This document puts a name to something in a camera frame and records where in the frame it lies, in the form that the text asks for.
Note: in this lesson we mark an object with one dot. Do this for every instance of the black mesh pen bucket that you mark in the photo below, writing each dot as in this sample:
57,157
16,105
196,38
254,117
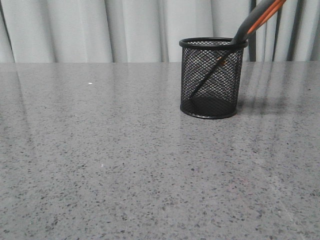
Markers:
210,76

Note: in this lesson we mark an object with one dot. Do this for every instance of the white pleated curtain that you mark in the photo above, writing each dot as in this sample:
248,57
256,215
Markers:
139,31

